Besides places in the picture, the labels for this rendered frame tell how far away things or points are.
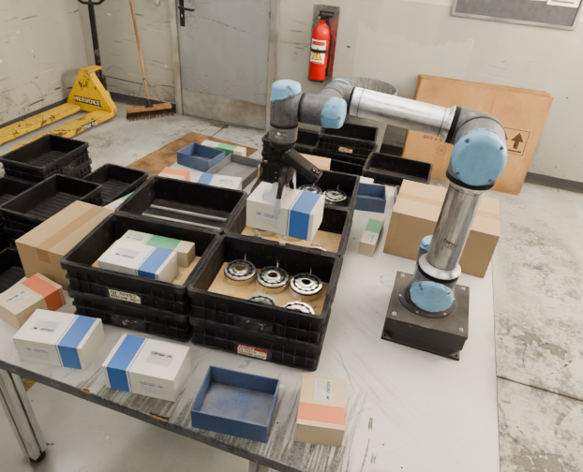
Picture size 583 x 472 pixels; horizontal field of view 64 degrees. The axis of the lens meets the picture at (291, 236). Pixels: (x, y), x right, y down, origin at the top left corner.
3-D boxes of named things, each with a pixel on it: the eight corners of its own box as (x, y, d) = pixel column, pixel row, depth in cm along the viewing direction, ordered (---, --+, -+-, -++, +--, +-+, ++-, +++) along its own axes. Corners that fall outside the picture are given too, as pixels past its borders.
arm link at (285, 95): (298, 89, 114) (265, 83, 116) (295, 132, 120) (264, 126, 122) (307, 81, 120) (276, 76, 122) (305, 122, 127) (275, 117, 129)
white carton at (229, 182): (193, 201, 216) (192, 184, 211) (201, 189, 226) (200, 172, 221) (236, 207, 215) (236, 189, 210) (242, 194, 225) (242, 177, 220)
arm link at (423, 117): (511, 108, 121) (330, 66, 131) (513, 123, 113) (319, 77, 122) (494, 149, 128) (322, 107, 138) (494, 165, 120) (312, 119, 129)
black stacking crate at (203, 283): (336, 285, 157) (339, 258, 150) (320, 349, 133) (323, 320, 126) (222, 261, 163) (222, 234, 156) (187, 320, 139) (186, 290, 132)
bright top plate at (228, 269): (259, 264, 156) (259, 262, 155) (249, 283, 148) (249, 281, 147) (230, 258, 157) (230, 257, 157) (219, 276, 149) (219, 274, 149)
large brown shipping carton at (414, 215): (485, 239, 207) (499, 199, 196) (484, 278, 184) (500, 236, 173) (395, 217, 217) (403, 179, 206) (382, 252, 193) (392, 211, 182)
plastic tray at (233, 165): (231, 161, 254) (231, 153, 251) (264, 169, 248) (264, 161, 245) (204, 182, 232) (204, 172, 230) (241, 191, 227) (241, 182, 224)
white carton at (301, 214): (321, 221, 144) (325, 195, 139) (310, 242, 134) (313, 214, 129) (261, 206, 148) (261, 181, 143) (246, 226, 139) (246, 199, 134)
